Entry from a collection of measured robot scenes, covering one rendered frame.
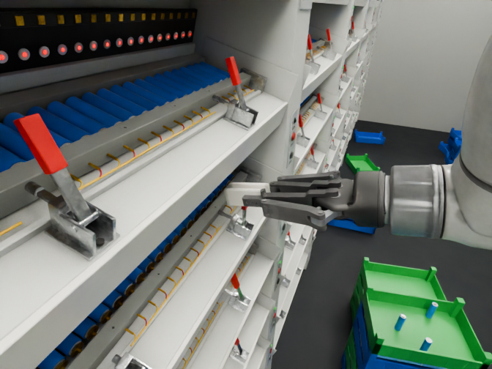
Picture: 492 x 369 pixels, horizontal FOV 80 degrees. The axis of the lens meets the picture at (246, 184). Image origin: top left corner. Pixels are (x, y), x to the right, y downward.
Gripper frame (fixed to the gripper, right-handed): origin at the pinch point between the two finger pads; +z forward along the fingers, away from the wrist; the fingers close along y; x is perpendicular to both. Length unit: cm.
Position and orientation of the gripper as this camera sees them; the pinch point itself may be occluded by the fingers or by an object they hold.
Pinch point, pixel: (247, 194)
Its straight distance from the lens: 47.6
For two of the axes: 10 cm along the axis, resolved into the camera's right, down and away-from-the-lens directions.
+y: 4.0, -4.7, 7.8
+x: -2.0, -8.8, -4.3
